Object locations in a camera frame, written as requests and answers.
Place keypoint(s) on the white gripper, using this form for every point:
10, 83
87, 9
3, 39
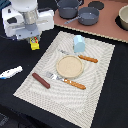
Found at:
24, 25

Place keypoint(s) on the white toy fish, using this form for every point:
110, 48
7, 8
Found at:
11, 72

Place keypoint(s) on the brown toy sausage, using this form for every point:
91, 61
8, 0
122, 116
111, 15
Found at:
41, 80

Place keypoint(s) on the yellow butter box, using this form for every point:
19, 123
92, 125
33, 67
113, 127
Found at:
34, 43

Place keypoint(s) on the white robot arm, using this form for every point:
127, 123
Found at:
24, 5

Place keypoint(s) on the grey toy pot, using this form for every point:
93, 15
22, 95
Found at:
68, 8

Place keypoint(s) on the round wooden plate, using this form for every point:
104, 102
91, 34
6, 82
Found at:
69, 66

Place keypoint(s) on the grey toy saucepan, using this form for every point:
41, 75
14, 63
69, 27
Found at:
86, 16

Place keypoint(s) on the black stove burner disc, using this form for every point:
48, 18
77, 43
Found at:
96, 4

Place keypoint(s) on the beige bowl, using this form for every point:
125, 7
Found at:
123, 14

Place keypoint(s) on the fork with orange handle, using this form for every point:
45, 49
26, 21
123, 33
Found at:
55, 77

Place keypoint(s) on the knife with orange handle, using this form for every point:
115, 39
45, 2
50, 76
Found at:
80, 56

